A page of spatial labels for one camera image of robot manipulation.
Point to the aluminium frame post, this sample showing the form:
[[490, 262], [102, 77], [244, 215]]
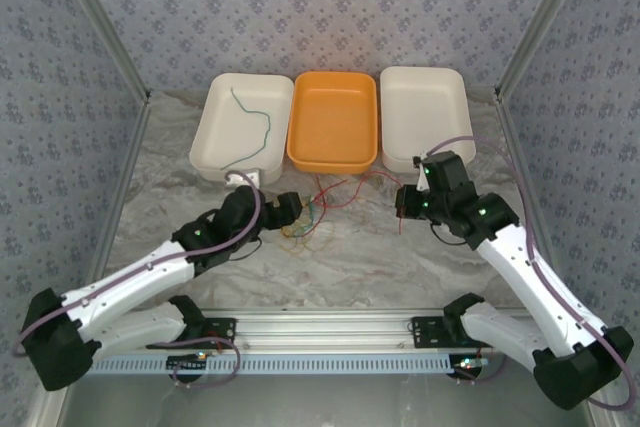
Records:
[[110, 32], [540, 22]]

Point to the steel sheet panel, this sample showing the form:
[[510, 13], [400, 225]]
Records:
[[325, 402]]

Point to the aluminium mounting rail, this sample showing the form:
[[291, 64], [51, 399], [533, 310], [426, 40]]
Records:
[[320, 329]]

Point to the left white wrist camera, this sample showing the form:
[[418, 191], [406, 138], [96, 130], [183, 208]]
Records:
[[247, 177]]

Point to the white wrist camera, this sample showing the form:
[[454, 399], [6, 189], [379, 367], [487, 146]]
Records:
[[247, 177], [422, 172]]

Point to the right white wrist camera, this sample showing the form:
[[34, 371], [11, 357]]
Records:
[[422, 172]]

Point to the white plastic tray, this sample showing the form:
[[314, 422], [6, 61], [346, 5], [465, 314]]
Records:
[[240, 112], [425, 112]]

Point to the orange plastic tray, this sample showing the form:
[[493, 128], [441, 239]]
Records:
[[332, 122]]

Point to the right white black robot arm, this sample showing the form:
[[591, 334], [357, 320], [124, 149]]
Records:
[[530, 287]]

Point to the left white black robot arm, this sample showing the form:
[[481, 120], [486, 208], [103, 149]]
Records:
[[130, 287]]

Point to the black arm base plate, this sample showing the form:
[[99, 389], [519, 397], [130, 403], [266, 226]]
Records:
[[425, 332], [225, 329]]

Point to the small adapter with LED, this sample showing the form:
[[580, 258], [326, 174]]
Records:
[[187, 361], [470, 363]]

